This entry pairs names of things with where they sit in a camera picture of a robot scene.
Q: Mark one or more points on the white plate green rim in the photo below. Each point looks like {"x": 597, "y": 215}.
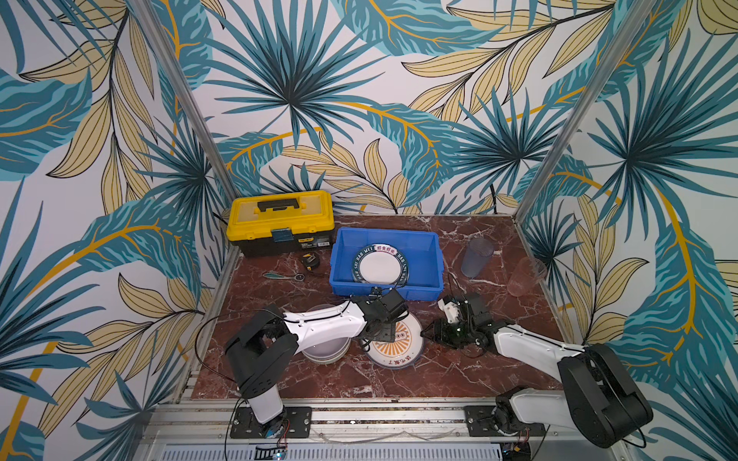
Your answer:
{"x": 380, "y": 264}

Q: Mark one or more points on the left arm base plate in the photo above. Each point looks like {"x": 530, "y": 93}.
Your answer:
{"x": 293, "y": 422}

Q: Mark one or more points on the pink translucent plastic cup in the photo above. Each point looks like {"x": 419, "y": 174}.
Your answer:
{"x": 528, "y": 272}

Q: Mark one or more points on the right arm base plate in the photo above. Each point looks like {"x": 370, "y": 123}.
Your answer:
{"x": 494, "y": 420}

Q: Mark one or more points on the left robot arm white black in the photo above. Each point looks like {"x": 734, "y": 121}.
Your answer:
{"x": 261, "y": 351}

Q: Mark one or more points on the grey translucent plastic cup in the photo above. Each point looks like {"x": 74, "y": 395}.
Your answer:
{"x": 478, "y": 253}

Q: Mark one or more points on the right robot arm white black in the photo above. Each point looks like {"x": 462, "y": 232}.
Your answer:
{"x": 598, "y": 397}

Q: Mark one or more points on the yellow black toolbox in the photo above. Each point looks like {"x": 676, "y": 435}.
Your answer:
{"x": 281, "y": 224}

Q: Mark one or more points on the blue plastic bin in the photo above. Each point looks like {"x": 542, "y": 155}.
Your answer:
{"x": 422, "y": 250}

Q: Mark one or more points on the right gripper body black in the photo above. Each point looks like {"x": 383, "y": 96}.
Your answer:
{"x": 452, "y": 328}

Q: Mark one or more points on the yellow black tape measure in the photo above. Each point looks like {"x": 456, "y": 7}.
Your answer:
{"x": 310, "y": 261}

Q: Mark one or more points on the orange patterned small plate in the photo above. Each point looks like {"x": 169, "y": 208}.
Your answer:
{"x": 404, "y": 351}

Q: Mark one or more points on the stack of lilac bowls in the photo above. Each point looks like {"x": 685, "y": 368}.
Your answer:
{"x": 326, "y": 351}

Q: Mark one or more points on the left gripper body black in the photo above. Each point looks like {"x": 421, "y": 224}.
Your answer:
{"x": 383, "y": 330}

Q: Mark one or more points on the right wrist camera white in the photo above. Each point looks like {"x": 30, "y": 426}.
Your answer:
{"x": 451, "y": 310}

